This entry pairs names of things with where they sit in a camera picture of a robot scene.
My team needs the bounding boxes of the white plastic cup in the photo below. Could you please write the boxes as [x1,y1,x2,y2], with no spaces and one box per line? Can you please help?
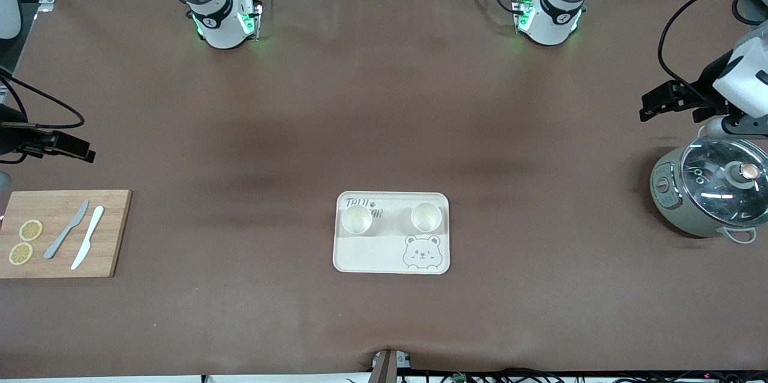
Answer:
[341,205,374,236]
[410,202,443,234]

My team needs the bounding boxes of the cream tray with bear print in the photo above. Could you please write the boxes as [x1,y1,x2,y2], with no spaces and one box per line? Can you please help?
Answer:
[332,191,451,276]

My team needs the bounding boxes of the white plastic knife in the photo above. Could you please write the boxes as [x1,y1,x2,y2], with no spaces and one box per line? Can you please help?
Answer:
[70,205,105,271]

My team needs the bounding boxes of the glass cooker lid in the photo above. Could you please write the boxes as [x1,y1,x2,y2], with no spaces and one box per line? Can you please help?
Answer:
[680,137,768,229]

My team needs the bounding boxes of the grey-green rice cooker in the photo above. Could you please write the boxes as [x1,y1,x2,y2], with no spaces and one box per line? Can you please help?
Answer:
[650,136,768,244]

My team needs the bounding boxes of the grey plastic knife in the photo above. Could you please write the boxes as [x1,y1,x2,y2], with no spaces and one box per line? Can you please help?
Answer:
[43,199,90,261]

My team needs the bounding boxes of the brown table mat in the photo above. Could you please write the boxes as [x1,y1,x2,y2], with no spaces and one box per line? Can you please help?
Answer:
[0,0,768,379]

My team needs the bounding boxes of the wooden cutting board, metal handle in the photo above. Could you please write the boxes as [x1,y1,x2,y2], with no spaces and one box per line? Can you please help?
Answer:
[0,189,133,279]

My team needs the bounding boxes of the brown camera mount post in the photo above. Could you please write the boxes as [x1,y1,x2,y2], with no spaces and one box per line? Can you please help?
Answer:
[369,349,413,383]

